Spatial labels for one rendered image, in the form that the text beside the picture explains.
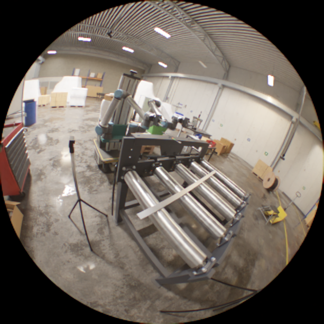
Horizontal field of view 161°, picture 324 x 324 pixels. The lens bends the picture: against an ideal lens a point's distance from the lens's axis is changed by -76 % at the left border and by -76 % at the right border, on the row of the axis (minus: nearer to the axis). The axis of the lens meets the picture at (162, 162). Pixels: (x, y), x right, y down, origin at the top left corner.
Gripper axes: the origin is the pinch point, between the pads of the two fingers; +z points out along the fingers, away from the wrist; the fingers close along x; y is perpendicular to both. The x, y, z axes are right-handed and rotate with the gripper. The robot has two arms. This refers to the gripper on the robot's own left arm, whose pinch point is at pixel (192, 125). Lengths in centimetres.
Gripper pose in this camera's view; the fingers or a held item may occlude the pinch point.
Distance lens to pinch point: 142.4
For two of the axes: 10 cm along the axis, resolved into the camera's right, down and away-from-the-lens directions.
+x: -3.2, 8.2, 4.7
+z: 5.9, 5.6, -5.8
